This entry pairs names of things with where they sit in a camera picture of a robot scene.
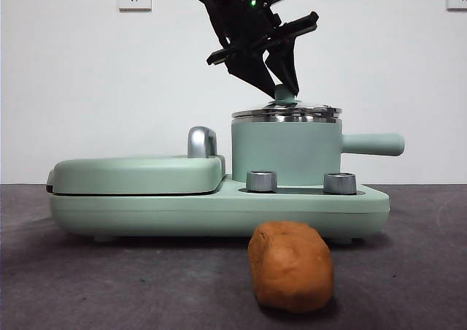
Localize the glass pot lid green knob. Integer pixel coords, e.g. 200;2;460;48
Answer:
231;84;343;119

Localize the brown potato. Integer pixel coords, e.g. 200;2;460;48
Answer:
247;220;335;315

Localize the silver control knob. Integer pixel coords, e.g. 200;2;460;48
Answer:
246;169;279;193
323;172;358;196

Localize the mint green breakfast maker base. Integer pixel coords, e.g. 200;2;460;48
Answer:
49;174;390;245

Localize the mint green pot with handle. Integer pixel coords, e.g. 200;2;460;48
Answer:
231;115;406;194

